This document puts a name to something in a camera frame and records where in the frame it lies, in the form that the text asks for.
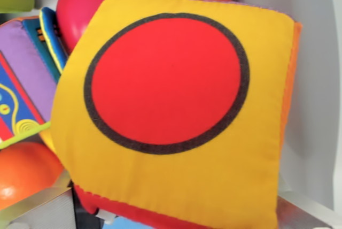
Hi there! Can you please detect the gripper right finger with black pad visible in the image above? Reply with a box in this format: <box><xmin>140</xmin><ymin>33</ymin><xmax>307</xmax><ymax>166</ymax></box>
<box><xmin>276</xmin><ymin>195</ymin><xmax>340</xmax><ymax>229</ymax></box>

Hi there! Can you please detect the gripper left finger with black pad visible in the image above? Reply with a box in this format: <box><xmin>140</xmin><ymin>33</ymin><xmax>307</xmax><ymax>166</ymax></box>
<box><xmin>0</xmin><ymin>169</ymin><xmax>105</xmax><ymax>229</ymax></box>

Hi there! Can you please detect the yellow fabric cube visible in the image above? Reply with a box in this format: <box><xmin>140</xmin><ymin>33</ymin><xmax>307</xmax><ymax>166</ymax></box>
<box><xmin>50</xmin><ymin>0</ymin><xmax>303</xmax><ymax>229</ymax></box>

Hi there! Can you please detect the white plastic bin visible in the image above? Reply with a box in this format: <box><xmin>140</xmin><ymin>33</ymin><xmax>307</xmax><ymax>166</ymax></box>
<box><xmin>0</xmin><ymin>0</ymin><xmax>342</xmax><ymax>229</ymax></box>

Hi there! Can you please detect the purple fabric cube, radio print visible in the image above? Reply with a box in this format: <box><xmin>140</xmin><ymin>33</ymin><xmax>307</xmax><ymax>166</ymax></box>
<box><xmin>0</xmin><ymin>6</ymin><xmax>68</xmax><ymax>150</ymax></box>

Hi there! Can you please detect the large red toy apple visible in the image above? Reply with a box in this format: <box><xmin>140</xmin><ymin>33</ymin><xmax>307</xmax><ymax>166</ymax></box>
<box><xmin>56</xmin><ymin>0</ymin><xmax>147</xmax><ymax>56</ymax></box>

